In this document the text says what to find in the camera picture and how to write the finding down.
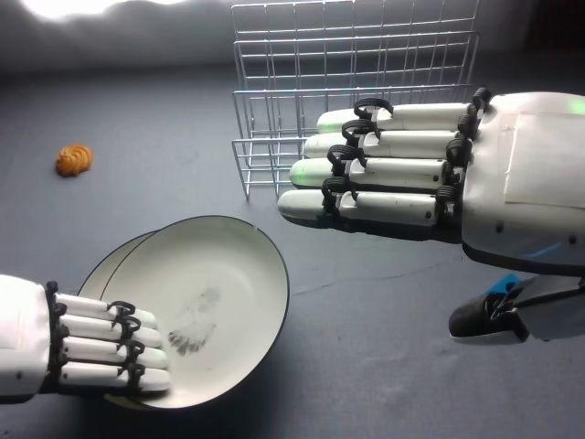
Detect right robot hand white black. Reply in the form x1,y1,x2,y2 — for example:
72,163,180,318
277,87,585,344

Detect blue block with two holes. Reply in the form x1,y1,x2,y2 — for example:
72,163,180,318
491,273,522,296

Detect silver wire dish rack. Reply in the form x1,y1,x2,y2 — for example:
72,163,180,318
230,0,488,202

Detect white plate with dark rim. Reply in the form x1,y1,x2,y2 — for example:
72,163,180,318
77,230,156,410
98,215,291,410

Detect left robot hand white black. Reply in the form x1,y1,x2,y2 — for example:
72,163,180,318
0,273,174,406

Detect orange swirl cookie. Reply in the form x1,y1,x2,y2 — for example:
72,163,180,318
55,143,95,178

